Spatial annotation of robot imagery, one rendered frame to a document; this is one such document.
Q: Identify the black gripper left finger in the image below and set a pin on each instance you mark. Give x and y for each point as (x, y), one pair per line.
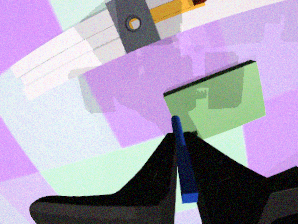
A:
(149, 198)

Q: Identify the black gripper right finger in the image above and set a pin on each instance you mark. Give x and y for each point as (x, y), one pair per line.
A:
(230, 193)

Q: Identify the blue pin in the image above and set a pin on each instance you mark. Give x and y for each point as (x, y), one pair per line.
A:
(184, 165)

